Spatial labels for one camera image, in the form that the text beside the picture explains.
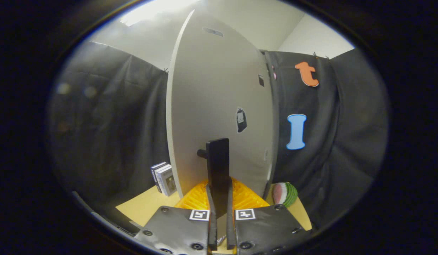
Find watermelon slice toy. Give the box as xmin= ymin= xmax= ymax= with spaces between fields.
xmin=273 ymin=182 xmax=298 ymax=208

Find grey cover book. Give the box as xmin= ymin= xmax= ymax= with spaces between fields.
xmin=156 ymin=165 xmax=177 ymax=197

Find white shoe cabinet door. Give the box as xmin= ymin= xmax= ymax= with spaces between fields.
xmin=166 ymin=9 xmax=276 ymax=218

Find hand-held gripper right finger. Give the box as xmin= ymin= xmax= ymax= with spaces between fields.
xmin=226 ymin=177 xmax=313 ymax=255

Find grey shoe cabinet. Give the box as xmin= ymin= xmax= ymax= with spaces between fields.
xmin=260 ymin=50 xmax=280 ymax=199

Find ceiling light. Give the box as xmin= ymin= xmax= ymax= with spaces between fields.
xmin=120 ymin=0 xmax=202 ymax=26

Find white book blue spine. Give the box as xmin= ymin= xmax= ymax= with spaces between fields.
xmin=151 ymin=162 xmax=170 ymax=193

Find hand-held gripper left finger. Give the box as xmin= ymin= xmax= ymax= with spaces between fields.
xmin=134 ymin=179 xmax=218 ymax=255

